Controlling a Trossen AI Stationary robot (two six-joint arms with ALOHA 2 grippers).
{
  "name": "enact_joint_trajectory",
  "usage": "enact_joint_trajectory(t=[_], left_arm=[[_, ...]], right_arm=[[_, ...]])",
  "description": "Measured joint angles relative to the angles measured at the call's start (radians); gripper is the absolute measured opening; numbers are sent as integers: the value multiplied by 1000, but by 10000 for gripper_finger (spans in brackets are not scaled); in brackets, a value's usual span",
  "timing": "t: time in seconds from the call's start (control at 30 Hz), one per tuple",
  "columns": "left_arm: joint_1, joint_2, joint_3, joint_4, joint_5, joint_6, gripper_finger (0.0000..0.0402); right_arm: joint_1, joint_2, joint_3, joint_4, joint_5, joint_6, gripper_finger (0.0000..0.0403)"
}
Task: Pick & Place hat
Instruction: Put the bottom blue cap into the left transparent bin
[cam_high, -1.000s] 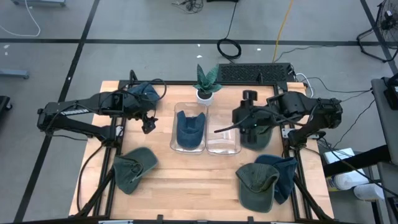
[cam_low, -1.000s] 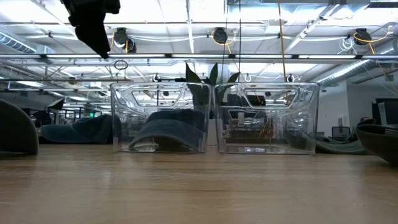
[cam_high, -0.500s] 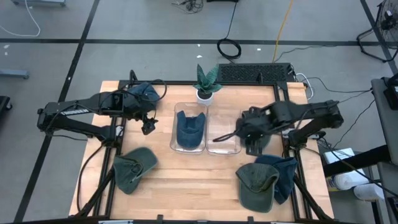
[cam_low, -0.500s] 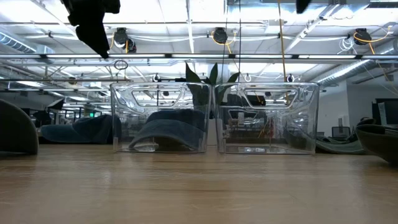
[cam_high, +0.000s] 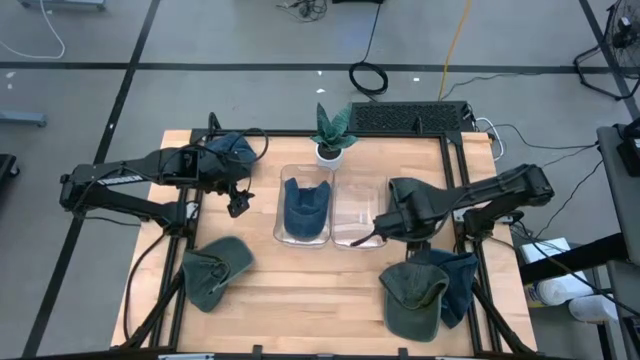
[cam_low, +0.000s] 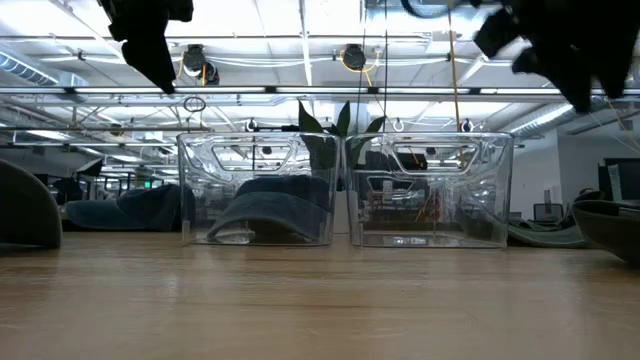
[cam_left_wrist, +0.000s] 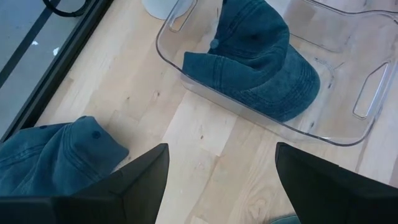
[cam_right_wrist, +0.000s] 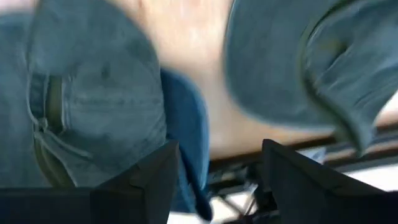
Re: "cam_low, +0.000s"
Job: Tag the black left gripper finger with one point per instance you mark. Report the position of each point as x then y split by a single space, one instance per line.
152 60

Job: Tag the long ceiling light bar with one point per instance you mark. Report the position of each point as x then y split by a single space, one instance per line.
320 90

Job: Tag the person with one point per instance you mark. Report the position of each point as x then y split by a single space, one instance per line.
590 195

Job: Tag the black office chair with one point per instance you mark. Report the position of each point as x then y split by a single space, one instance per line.
548 212

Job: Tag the blue baseball cap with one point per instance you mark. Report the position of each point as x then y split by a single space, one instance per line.
130 210
270 210

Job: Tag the black computer monitor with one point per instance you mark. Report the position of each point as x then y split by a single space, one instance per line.
625 180

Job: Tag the green plant in white pot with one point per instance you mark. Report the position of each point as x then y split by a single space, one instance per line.
342 120

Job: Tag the clear plastic bin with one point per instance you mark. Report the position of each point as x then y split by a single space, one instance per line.
490 200
200 150

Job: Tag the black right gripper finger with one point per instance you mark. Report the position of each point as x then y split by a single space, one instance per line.
614 72
565 70

